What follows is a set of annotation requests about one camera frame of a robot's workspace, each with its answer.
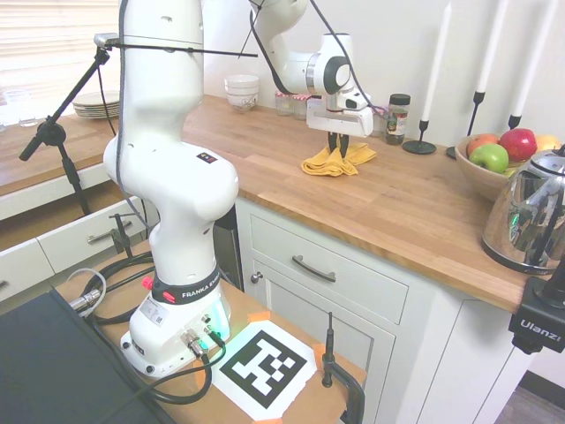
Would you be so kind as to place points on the large black bar clamp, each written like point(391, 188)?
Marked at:
point(329, 353)

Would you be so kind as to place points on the thin black rod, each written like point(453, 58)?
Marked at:
point(220, 53)

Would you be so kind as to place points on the white plate stack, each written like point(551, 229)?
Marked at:
point(95, 106)

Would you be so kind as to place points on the plain white bowl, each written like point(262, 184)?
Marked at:
point(242, 84)

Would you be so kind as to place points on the wooden fruit bowl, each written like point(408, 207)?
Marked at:
point(479, 179)

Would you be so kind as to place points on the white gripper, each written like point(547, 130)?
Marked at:
point(335, 121)

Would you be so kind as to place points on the coffee jar black lid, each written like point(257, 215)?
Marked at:
point(397, 123)

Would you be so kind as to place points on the white window blinds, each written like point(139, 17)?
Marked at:
point(53, 35)

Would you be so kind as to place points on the yellow cloth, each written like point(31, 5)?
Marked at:
point(326, 166)

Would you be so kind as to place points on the clear drinking glass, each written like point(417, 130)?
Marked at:
point(17, 99)

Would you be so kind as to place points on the round silver cabinet knob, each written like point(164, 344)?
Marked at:
point(257, 277)

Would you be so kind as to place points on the black flat box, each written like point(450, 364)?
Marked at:
point(44, 353)

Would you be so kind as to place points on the black camera stand clamp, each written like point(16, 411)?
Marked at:
point(536, 322)

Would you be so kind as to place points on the orange tape piece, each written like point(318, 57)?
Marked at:
point(259, 316)
point(318, 348)

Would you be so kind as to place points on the green apple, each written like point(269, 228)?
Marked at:
point(489, 158)

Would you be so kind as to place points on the white drawer unit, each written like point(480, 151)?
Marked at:
point(66, 247)

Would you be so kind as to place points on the black white marker sheet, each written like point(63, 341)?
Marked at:
point(265, 366)

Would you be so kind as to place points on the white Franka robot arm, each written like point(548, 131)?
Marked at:
point(163, 132)

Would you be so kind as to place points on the orange red apple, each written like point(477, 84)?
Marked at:
point(482, 141)

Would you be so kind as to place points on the short black candle holder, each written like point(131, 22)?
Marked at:
point(419, 146)

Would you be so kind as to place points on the tall black candle holder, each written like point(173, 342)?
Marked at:
point(476, 103)

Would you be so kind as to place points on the patterned white bowl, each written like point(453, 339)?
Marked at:
point(242, 103)

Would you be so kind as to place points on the shiny steel kettle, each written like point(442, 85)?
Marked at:
point(521, 221)

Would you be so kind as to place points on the yellow apple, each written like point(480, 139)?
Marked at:
point(547, 142)

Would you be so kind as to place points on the small black clamp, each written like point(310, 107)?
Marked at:
point(121, 236)

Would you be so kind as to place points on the white kitchen cabinet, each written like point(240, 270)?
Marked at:
point(397, 353)

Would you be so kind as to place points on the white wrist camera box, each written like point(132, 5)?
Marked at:
point(355, 100)

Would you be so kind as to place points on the black boom stand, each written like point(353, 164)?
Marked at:
point(48, 128)

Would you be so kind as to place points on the white taper candle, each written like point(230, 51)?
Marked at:
point(437, 62)
point(491, 48)
point(534, 57)

